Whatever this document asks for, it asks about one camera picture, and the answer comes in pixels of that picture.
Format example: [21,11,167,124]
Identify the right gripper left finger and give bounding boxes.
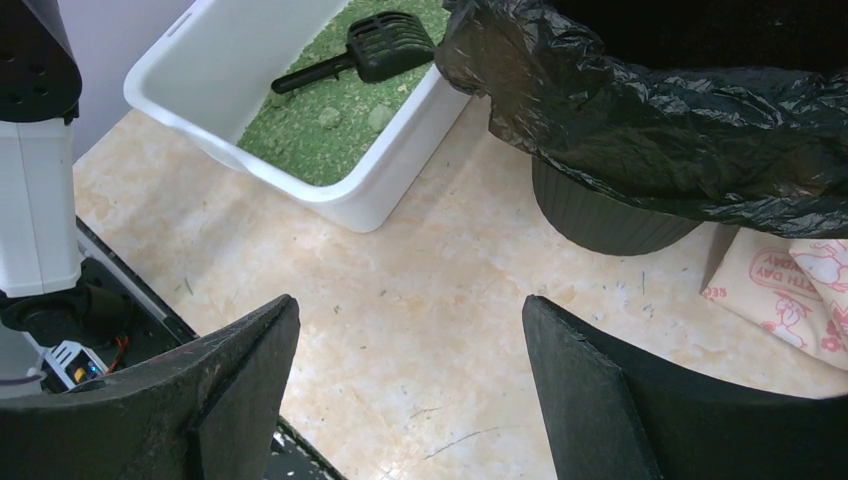
[1,295,300,479]

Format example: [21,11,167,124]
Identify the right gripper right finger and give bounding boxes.
[522,295,847,479]

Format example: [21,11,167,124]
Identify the black trash bin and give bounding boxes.
[531,157,700,257]

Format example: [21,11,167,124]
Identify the white plastic litter box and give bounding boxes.
[124,1,469,233]

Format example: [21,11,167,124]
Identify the black litter scoop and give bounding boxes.
[271,11,436,95]

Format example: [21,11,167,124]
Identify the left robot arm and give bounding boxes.
[1,1,132,390]

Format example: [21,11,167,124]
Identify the green litter clump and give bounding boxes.
[367,104,395,133]
[317,107,342,129]

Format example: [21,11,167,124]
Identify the pink floral cloth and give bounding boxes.
[702,229,847,371]

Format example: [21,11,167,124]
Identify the black garbage bag liner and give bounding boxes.
[436,1,847,239]

